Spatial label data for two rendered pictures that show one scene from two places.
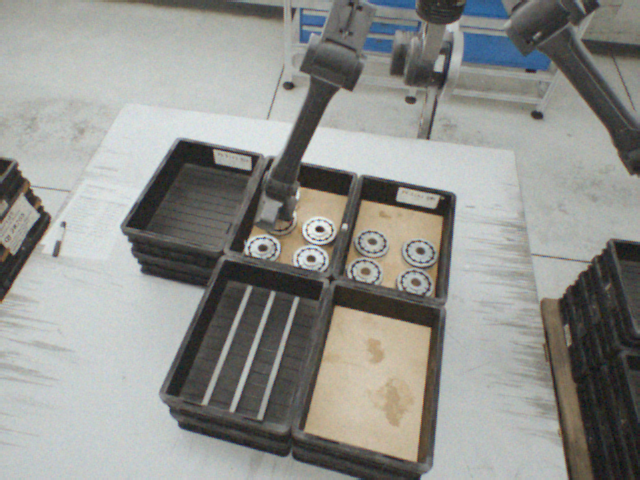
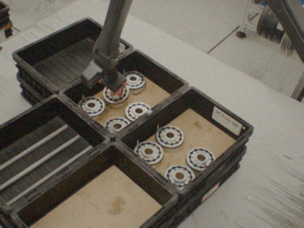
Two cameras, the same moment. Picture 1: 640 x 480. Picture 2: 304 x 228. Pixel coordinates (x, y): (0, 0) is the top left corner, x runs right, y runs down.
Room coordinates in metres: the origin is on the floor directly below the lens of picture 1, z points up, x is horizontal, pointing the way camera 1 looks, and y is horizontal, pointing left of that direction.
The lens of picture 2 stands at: (-0.07, -0.60, 2.02)
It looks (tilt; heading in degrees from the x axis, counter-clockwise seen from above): 46 degrees down; 28
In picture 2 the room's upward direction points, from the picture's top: 6 degrees clockwise
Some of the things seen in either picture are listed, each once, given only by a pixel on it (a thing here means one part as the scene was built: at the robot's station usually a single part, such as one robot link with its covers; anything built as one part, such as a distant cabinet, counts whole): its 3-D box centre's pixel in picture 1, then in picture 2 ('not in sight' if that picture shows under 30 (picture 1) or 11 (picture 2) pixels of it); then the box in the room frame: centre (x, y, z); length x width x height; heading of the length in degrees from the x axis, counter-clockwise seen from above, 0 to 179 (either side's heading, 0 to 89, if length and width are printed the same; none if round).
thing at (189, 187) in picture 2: (398, 234); (186, 135); (0.84, -0.24, 0.92); 0.40 x 0.30 x 0.02; 169
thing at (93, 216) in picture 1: (92, 217); (18, 51); (1.01, 0.75, 0.70); 0.33 x 0.23 x 0.01; 175
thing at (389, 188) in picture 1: (395, 245); (184, 145); (0.84, -0.24, 0.87); 0.40 x 0.30 x 0.11; 169
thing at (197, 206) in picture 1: (200, 203); (75, 62); (0.96, 0.35, 0.87); 0.40 x 0.30 x 0.11; 169
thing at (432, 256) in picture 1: (420, 252); (200, 158); (0.83, -0.31, 0.86); 0.10 x 0.10 x 0.01
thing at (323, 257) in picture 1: (310, 260); (117, 127); (0.78, 0.00, 0.86); 0.10 x 0.10 x 0.01
